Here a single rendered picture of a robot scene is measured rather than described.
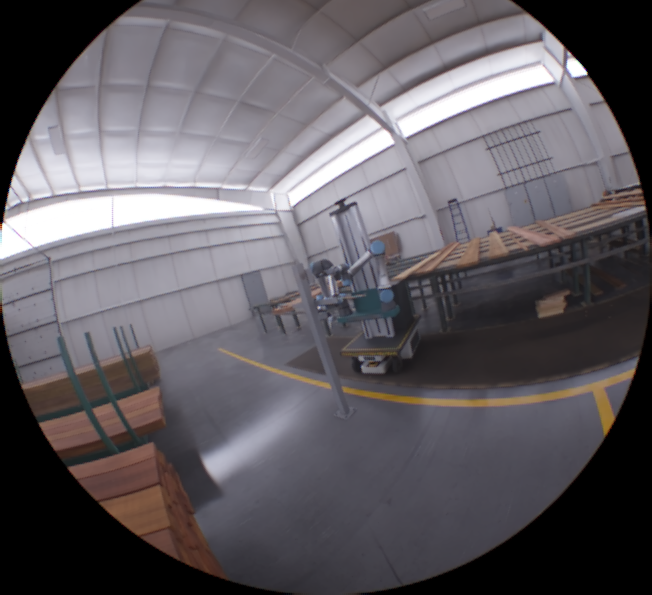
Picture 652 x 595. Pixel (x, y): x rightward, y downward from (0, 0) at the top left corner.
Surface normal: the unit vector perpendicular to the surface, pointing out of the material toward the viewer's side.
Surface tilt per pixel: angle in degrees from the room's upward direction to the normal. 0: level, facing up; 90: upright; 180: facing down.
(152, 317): 87
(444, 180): 89
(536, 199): 90
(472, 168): 89
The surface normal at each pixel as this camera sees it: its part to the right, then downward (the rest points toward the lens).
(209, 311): 0.72, -0.23
